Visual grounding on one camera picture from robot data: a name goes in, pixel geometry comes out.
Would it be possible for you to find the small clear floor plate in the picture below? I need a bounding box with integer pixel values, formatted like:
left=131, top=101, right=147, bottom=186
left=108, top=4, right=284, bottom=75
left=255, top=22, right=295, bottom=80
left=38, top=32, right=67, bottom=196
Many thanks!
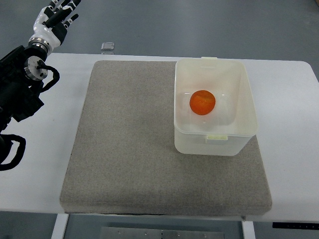
left=101, top=42, right=115, bottom=51

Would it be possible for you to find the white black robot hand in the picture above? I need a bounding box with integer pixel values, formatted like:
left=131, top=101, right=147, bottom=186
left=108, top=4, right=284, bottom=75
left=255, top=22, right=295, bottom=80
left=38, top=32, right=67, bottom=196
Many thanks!
left=28, top=0, right=81, bottom=55

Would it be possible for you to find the white table leg right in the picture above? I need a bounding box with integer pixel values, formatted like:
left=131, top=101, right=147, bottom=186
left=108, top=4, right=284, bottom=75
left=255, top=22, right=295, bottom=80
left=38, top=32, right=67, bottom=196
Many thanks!
left=242, top=221, right=256, bottom=239

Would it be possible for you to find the black table control panel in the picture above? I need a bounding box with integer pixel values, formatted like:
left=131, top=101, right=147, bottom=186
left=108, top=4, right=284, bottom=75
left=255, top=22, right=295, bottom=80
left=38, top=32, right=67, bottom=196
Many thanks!
left=272, top=222, right=319, bottom=230

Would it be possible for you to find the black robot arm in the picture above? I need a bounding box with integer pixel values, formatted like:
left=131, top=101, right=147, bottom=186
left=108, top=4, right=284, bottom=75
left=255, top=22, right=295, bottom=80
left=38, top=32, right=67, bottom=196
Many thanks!
left=0, top=42, right=60, bottom=131

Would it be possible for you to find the white table leg left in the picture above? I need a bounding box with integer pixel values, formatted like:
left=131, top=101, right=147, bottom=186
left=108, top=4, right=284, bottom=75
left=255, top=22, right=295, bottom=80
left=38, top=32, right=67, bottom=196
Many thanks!
left=51, top=214, right=69, bottom=239

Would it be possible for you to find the orange fruit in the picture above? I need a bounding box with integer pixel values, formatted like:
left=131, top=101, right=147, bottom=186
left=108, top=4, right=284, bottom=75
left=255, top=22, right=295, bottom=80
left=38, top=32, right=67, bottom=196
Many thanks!
left=189, top=90, right=216, bottom=116

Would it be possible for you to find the translucent white plastic box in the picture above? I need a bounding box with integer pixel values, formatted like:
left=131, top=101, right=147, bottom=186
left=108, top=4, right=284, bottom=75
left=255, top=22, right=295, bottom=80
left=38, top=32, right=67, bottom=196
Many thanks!
left=174, top=58, right=258, bottom=156

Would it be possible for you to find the black sleeved arm cable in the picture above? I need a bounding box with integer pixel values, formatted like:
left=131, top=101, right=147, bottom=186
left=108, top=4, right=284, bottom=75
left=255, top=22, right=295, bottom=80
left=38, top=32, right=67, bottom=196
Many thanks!
left=0, top=133, right=27, bottom=171

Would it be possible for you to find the white table leg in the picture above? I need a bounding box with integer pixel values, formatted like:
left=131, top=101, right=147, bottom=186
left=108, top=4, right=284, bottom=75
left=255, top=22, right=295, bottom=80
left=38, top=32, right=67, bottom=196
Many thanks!
left=51, top=214, right=69, bottom=239
left=242, top=221, right=256, bottom=239

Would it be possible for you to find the grey felt mat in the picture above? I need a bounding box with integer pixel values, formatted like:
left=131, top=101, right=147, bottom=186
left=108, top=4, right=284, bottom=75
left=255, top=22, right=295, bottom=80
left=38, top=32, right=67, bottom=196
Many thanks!
left=60, top=61, right=272, bottom=217

